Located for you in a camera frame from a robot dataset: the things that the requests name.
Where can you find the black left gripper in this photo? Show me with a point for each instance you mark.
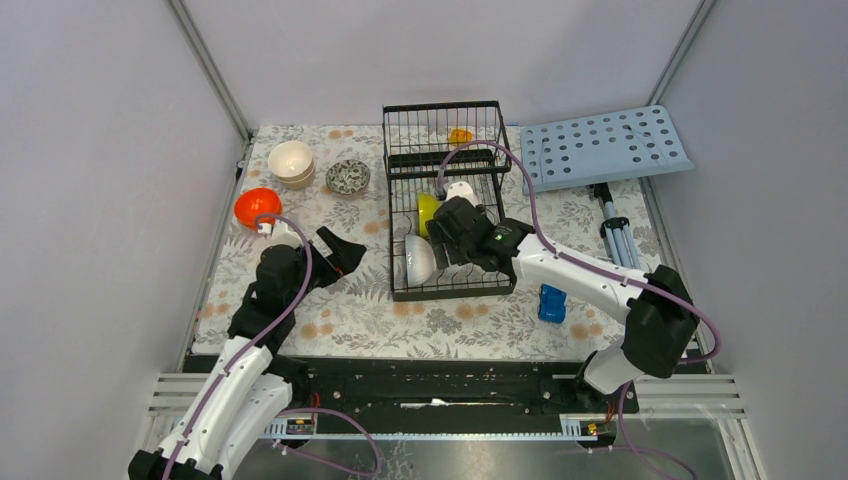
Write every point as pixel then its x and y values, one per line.
pixel 342 260

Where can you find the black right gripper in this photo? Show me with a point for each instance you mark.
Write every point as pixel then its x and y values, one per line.
pixel 438 237

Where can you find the white bowl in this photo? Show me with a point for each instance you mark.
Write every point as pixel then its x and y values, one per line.
pixel 420 260

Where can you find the plain beige bowl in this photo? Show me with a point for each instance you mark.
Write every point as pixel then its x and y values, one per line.
pixel 299 182

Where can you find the pink patterned bowl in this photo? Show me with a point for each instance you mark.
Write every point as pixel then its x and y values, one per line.
pixel 348 177

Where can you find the orange bowl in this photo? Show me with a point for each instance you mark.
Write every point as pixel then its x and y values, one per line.
pixel 254 202

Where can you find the beige patterned bowl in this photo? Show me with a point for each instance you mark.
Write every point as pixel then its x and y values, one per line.
pixel 290 159

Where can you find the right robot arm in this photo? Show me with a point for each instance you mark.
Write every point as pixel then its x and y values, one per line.
pixel 654 307

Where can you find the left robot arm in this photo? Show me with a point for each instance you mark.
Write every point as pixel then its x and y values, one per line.
pixel 250 383

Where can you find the yellow-green bowl in rack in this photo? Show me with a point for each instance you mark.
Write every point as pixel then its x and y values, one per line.
pixel 427 205

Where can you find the floral table mat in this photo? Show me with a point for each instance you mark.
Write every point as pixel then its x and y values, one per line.
pixel 356 317

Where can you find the yellow toy block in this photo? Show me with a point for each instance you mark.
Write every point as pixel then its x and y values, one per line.
pixel 458 137

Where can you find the blue toy car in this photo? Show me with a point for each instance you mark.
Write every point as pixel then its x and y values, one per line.
pixel 552 305

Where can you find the blue tripod legs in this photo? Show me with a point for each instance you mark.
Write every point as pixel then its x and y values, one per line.
pixel 615 230

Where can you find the blue perforated stand tray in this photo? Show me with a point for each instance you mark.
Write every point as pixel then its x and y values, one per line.
pixel 622 145

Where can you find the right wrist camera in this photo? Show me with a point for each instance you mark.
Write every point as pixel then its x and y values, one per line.
pixel 460 193

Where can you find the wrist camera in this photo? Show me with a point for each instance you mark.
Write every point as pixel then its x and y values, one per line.
pixel 460 193
pixel 279 233

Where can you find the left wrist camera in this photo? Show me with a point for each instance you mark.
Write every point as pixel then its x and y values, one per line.
pixel 279 233

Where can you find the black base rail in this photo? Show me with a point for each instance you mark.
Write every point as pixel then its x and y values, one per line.
pixel 443 397

